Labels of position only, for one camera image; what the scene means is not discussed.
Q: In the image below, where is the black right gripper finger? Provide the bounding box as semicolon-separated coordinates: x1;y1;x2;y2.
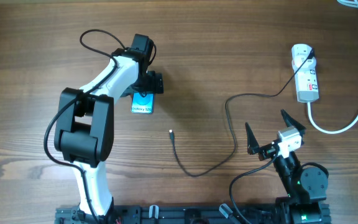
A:
280;109;306;134
245;123;260;155

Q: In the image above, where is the Galaxy S25 smartphone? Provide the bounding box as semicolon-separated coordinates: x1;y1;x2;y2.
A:
131;93;154;114

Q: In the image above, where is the white power strip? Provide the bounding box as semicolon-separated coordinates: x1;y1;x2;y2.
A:
291;44;319;103

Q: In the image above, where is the black USB charging cable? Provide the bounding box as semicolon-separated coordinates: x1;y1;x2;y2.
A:
168;47;316;178

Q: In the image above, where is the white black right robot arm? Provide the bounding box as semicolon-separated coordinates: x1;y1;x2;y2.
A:
245;110;332;223

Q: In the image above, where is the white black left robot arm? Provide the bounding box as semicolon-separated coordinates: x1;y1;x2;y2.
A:
49;34;163;223

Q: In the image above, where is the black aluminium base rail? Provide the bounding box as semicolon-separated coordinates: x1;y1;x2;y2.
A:
54;203;332;224

